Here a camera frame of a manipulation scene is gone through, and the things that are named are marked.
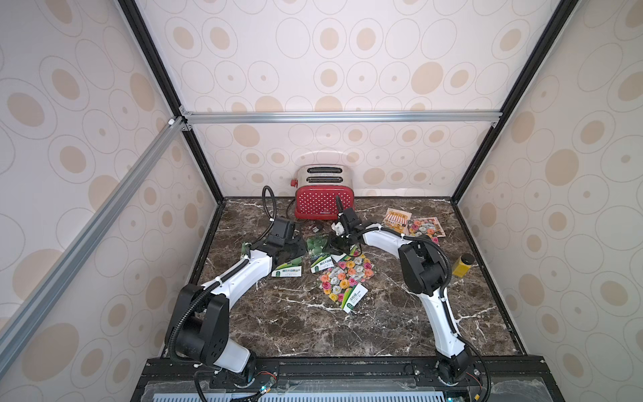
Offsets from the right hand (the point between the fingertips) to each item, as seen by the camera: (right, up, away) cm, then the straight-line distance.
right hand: (332, 247), depth 101 cm
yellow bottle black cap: (+47, -5, -12) cm, 49 cm away
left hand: (-7, +3, -13) cm, 15 cm away
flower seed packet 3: (+43, +8, +8) cm, 44 cm away
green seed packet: (-16, -8, -4) cm, 19 cm away
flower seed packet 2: (+11, -7, -4) cm, 14 cm away
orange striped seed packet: (+29, +11, +9) cm, 32 cm away
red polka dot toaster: (-6, +24, -1) cm, 25 cm away
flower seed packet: (+3, -14, -9) cm, 17 cm away
